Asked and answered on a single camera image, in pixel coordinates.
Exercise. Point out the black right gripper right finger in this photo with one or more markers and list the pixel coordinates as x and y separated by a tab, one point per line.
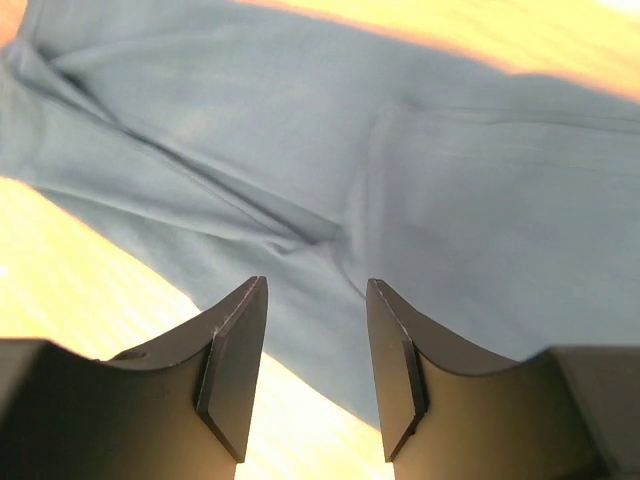
449	409

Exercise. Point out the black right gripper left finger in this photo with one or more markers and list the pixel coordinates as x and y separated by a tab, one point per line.
176	407

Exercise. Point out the blue-grey t-shirt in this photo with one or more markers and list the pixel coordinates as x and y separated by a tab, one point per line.
216	141

